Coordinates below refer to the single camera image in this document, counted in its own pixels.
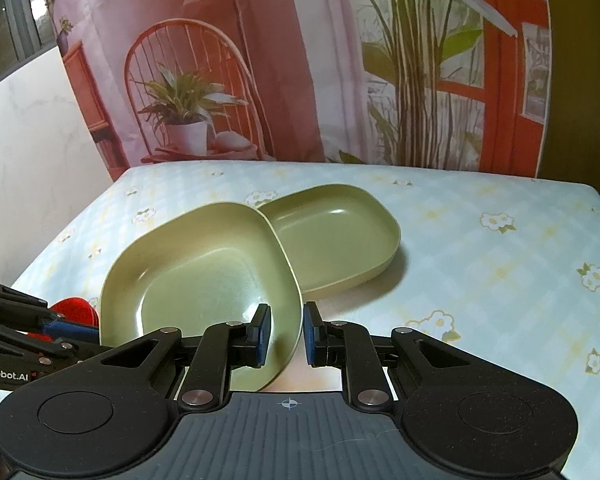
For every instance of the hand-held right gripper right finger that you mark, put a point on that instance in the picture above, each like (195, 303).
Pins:
(310, 332)

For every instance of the red round bowl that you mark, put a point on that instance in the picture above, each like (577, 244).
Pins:
(75, 310)

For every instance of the brown wooden panel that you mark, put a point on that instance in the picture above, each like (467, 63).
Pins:
(560, 110)

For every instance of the printed room scene backdrop cloth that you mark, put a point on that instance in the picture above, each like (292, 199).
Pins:
(290, 85)

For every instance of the pink square plate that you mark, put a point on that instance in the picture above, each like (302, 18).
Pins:
(310, 377)

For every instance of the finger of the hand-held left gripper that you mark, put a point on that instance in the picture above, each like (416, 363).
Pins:
(20, 300)
(75, 332)

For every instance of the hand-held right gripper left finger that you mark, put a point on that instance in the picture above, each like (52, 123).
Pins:
(264, 330)

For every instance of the olive green square plate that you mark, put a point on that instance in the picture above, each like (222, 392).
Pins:
(330, 230)
(190, 280)

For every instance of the dark framed window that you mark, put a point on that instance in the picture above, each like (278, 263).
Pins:
(10, 10)

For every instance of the floral checked table cover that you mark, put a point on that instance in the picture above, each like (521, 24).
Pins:
(480, 270)

